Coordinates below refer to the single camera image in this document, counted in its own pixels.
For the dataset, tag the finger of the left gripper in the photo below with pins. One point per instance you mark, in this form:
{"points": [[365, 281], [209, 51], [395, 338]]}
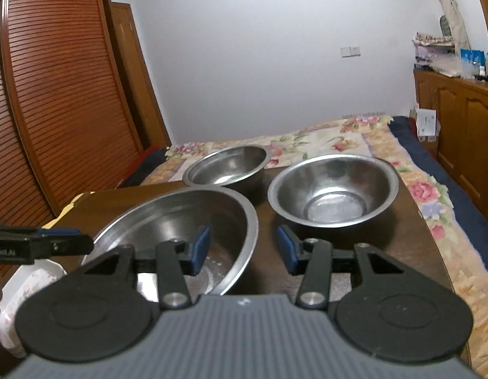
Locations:
{"points": [[65, 242]]}

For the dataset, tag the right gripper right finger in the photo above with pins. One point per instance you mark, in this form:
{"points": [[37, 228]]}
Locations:
{"points": [[311, 258]]}

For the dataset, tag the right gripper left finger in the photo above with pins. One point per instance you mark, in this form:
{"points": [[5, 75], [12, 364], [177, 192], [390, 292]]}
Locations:
{"points": [[174, 260]]}

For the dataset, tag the large floral square plate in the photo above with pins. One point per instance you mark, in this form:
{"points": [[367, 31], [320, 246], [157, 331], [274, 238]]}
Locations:
{"points": [[26, 281]]}

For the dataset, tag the large steel bowl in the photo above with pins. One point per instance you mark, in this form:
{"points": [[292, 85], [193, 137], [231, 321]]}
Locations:
{"points": [[223, 216]]}

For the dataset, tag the medium steel bowl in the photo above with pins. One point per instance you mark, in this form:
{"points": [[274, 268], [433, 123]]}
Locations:
{"points": [[334, 191]]}

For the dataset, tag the deep small steel bowl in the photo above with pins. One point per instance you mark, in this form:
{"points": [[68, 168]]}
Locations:
{"points": [[240, 168]]}

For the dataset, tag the wooden louvered wardrobe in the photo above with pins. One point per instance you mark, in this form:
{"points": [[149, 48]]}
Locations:
{"points": [[77, 108]]}

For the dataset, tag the white paper bag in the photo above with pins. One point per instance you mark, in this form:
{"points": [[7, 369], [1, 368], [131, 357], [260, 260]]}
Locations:
{"points": [[427, 124]]}

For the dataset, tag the wooden sideboard cabinet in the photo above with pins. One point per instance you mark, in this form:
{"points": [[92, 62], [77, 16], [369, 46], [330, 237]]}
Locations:
{"points": [[462, 111]]}

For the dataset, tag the folded fabric pile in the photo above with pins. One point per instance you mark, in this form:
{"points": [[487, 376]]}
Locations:
{"points": [[428, 48]]}

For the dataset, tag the blue box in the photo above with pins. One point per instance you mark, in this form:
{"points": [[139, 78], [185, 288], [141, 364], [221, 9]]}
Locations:
{"points": [[473, 57]]}

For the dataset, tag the beige curtain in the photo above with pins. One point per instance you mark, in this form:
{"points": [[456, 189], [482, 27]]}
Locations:
{"points": [[455, 22]]}

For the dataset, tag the wall socket strip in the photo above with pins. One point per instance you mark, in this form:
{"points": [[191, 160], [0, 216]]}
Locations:
{"points": [[365, 115]]}

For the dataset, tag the white wall switch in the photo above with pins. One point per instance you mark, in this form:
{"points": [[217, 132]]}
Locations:
{"points": [[350, 51]]}

